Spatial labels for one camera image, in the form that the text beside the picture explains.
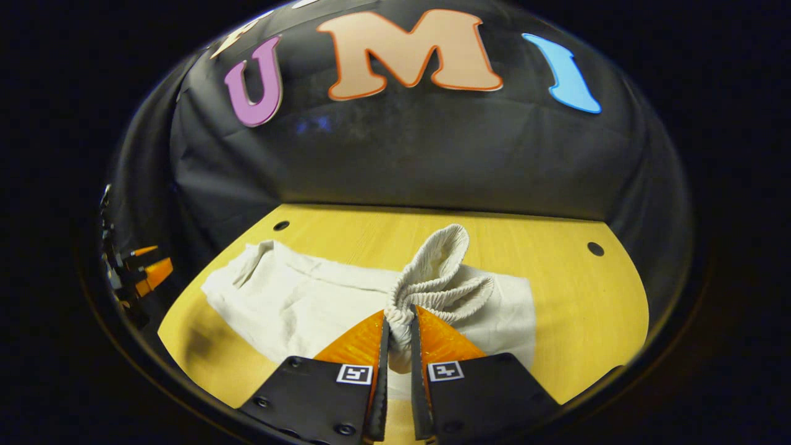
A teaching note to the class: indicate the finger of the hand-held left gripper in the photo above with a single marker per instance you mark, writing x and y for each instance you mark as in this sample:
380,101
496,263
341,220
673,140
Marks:
157,273
143,252

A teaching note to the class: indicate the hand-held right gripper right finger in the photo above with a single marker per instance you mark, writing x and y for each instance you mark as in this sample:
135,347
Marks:
418,389

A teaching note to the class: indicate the black backdrop cloth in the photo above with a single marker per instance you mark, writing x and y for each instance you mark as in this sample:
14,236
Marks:
432,148

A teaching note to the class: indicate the white jeans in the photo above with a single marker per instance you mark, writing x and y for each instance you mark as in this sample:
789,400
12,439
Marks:
296,303

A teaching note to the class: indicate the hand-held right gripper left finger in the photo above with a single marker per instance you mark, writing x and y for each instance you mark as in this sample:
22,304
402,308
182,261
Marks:
383,383

